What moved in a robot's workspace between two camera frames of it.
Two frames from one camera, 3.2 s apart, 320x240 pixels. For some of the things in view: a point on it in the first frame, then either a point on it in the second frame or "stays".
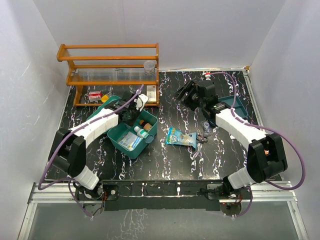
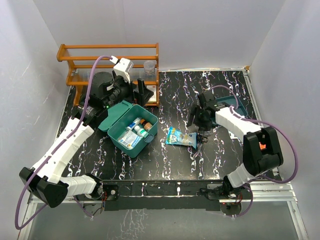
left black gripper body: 134,114 to 123,91
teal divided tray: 239,108 stays
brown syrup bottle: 146,126 stays
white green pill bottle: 141,132 stays
